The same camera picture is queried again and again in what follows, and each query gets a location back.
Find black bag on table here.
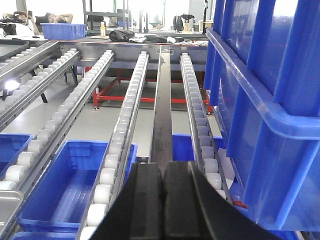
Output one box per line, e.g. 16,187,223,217
109,29,135,42

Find seated person in background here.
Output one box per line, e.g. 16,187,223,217
0,11,40,38

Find blue bin below centre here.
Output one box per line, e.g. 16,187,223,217
17,139,139,233

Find dark metal divider bar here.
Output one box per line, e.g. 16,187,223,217
150,45,172,166

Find blue bin below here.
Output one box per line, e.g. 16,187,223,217
17,139,139,233
171,133,227,166
0,133,34,179

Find blue bin below left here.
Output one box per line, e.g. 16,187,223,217
0,133,34,179

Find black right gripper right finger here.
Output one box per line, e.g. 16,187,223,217
163,161,200,240

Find white roller rail right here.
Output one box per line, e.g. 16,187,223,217
180,52,232,204

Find white roller rail far left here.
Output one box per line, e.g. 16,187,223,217
0,47,82,131

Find red metal floor frame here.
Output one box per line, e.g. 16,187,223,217
92,68,213,115

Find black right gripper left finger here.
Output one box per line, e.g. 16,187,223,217
129,163,161,240

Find blue bin on far table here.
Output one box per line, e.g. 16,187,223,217
40,23,86,40

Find white roller rail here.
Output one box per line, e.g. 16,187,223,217
0,49,115,193
75,51,150,240
0,47,82,131
180,52,232,204

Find blue bin below right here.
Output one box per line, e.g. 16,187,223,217
171,133,227,166

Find large blue crate right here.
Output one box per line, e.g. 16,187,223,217
204,0,320,232

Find white roller rail centre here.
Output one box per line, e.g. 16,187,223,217
75,51,150,240

